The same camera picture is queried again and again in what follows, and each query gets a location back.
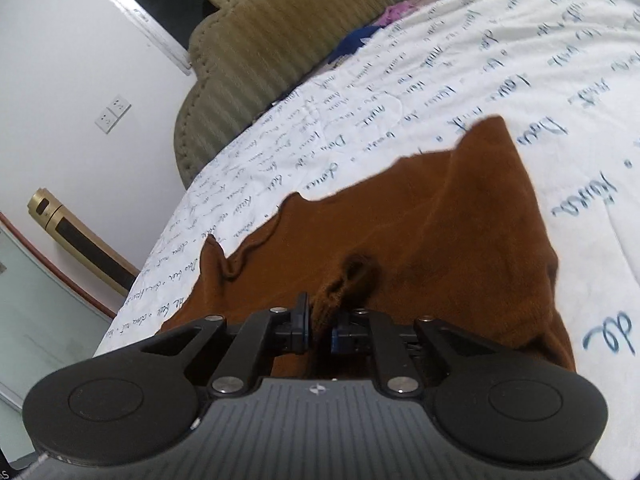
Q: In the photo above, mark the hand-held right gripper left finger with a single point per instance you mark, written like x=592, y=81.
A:
x=302, y=331

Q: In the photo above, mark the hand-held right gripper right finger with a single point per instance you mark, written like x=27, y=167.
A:
x=336, y=338

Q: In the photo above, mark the brown knit sweater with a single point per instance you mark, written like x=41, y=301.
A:
x=430, y=240

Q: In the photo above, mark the gold tower fan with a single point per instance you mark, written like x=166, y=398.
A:
x=75, y=232

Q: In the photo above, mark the red-trimmed glass panel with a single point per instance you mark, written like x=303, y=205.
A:
x=55, y=265

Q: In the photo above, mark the olive ribbed scalloped headboard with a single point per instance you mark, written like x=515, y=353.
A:
x=260, y=45

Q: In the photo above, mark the white script-printed quilt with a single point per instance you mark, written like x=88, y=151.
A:
x=450, y=70

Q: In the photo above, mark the dark blue cloth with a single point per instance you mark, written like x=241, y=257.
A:
x=355, y=42

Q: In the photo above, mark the purple cloth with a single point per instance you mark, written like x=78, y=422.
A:
x=397, y=12

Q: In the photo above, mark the white wall socket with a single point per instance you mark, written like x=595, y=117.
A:
x=120, y=105
x=105, y=119

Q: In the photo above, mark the white window frame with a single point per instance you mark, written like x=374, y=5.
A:
x=145, y=20

